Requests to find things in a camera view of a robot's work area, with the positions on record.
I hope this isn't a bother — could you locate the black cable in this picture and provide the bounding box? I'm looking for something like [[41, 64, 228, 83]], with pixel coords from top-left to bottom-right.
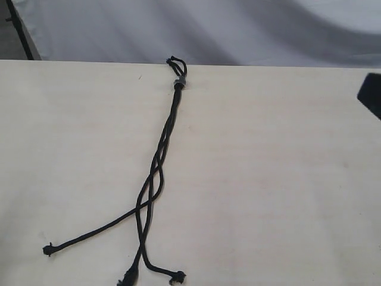
[[135, 56, 187, 284], [42, 58, 188, 256], [117, 59, 185, 286]]

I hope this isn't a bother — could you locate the white backdrop cloth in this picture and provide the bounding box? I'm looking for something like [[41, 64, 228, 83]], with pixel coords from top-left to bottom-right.
[[14, 1, 380, 67]]

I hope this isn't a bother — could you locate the clear tape piece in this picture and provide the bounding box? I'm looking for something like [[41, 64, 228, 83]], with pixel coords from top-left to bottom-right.
[[173, 76, 187, 90]]

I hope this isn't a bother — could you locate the black stand pole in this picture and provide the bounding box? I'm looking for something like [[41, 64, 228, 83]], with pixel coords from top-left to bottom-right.
[[5, 0, 35, 60]]

